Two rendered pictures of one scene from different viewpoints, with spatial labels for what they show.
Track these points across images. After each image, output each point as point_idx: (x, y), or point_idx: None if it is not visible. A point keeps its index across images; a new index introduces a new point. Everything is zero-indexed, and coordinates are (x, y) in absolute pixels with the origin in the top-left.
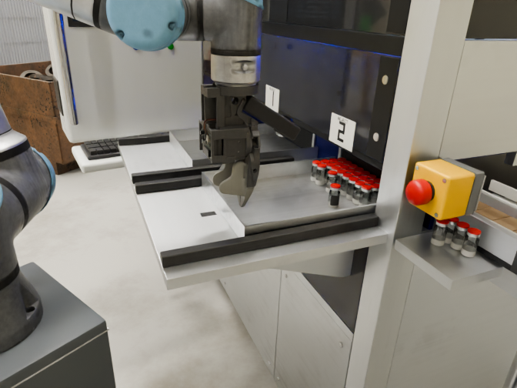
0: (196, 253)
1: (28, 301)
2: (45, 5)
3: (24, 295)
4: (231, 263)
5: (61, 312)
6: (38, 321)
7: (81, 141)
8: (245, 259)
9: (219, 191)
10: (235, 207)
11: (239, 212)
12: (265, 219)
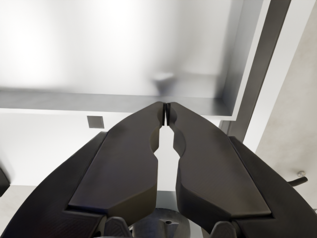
0: None
1: (164, 226)
2: None
3: (165, 234)
4: (256, 133)
5: (164, 200)
6: (170, 211)
7: None
8: (260, 113)
9: None
10: (77, 63)
11: (102, 62)
12: (152, 16)
